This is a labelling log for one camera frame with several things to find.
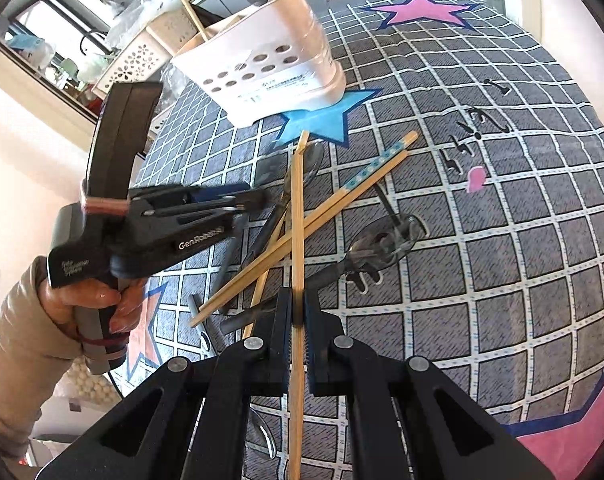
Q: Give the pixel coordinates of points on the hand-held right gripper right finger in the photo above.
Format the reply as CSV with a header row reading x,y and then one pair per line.
x,y
313,345

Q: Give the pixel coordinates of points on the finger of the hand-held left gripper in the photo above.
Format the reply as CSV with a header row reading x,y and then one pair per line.
x,y
197,240
182,191

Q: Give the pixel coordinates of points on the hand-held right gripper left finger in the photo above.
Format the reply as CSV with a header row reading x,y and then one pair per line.
x,y
287,345

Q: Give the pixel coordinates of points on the white plastic utensil holder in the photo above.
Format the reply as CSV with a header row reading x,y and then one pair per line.
x,y
282,65

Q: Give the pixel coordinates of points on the blue flower bamboo chopstick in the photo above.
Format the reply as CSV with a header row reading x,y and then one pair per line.
x,y
376,164

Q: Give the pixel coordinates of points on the person's left forearm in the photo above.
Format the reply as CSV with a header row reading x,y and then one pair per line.
x,y
17,360

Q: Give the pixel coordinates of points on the person's left hand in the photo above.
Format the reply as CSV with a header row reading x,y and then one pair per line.
x,y
89,295

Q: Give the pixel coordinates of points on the crumpled clear plastic bag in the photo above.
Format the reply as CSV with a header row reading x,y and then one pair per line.
x,y
169,95

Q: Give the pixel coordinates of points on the small white plastic bag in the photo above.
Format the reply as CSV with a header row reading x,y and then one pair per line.
x,y
93,66

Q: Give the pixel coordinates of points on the cream plastic storage rack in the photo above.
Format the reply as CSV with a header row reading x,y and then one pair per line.
x,y
132,60

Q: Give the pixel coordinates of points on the kitchen faucet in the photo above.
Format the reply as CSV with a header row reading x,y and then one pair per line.
x,y
89,40

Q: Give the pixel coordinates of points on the large clear plastic bag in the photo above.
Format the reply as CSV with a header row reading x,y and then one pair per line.
x,y
137,15

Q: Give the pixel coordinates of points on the checkered star print tablecloth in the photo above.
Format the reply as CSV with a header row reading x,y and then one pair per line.
x,y
481,260

